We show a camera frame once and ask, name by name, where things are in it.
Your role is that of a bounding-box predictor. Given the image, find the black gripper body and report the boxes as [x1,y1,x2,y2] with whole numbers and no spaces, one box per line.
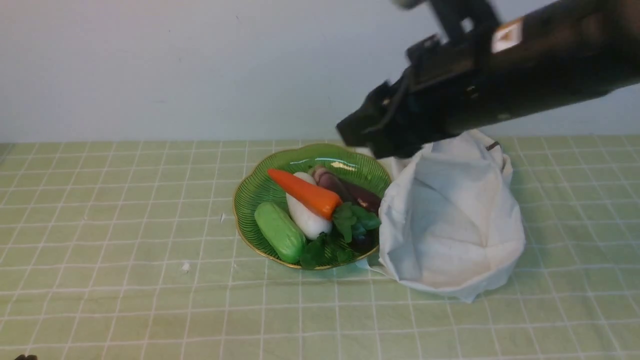
[335,80,451,159]

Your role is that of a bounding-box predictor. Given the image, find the orange toy carrot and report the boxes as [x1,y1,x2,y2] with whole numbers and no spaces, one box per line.
[266,168,382,244]

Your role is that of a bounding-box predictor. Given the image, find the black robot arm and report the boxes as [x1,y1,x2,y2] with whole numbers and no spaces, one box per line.
[336,0,640,159]

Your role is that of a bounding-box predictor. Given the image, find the white cloth bag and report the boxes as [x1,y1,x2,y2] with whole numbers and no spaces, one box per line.
[357,129,526,303]

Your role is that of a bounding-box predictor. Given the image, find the dark purple toy eggplant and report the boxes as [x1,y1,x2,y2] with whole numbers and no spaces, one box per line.
[308,165,381,253]

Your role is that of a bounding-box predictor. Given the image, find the white toy radish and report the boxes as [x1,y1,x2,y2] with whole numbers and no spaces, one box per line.
[274,171,354,270]

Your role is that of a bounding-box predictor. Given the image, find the green glass plate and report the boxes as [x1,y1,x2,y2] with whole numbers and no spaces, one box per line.
[233,143,392,269]

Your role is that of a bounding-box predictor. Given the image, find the green toy cucumber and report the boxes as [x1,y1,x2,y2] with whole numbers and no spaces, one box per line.
[254,202,307,264]

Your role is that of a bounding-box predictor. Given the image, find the green checkered tablecloth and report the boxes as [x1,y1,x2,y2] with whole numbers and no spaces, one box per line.
[0,135,640,360]

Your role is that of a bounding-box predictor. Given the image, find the dark object at bottom edge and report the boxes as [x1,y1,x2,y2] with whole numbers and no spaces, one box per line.
[14,354,38,360]

